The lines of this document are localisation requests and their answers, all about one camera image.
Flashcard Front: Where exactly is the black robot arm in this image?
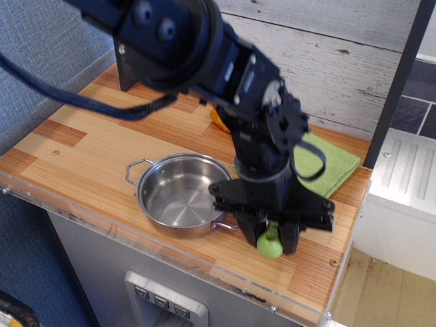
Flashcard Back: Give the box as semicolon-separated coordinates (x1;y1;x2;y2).
73;1;334;255

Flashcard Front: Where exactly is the green folded cloth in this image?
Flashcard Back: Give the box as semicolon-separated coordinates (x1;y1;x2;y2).
294;133;360;198

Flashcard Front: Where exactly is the dark grey post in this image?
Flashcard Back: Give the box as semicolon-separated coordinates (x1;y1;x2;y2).
363;0;435;169
113;38;138;92

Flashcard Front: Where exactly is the yellow black object bottom left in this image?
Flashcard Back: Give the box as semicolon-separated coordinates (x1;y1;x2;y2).
1;291;40;327

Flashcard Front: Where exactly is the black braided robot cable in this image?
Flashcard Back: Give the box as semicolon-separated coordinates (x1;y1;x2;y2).
0;52;178;122

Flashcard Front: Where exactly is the dark grey right post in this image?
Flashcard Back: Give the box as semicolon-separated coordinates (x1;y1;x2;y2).
363;0;435;169

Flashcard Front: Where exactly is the orange plush croissant toy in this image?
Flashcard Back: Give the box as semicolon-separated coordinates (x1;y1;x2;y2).
209;109;230;134

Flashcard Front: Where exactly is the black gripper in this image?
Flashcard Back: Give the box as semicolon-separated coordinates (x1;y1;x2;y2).
208;166;334;255

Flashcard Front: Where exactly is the dark grey left post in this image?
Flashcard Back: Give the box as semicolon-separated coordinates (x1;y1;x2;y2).
113;38;138;92

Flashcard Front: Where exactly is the silver steel pot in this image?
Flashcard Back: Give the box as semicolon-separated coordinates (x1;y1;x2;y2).
125;153;238;239

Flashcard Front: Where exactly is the green spatula with grey blade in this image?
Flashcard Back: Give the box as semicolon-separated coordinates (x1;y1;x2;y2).
256;221;283;259

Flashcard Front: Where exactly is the silver dispenser button panel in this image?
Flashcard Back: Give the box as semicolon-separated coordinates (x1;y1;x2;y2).
124;270;209;326

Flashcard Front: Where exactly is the white ribbed appliance top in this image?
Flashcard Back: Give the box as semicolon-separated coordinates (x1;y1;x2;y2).
369;128;435;216

